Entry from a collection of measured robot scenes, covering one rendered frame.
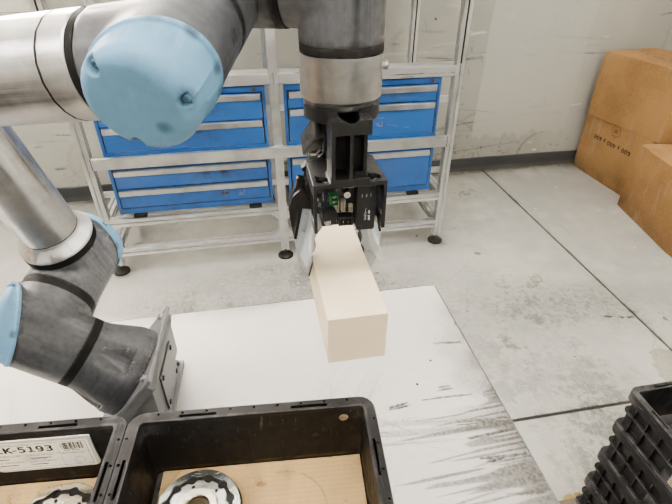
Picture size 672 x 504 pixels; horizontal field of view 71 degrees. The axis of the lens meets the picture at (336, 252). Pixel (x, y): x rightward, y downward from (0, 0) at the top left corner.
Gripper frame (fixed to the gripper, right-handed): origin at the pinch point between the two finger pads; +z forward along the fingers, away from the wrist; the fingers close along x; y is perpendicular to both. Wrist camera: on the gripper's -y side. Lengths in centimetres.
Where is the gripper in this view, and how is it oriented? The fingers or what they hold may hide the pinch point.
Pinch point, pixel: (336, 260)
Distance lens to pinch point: 57.0
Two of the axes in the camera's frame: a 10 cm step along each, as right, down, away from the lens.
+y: 1.8, 5.6, -8.1
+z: 0.0, 8.2, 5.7
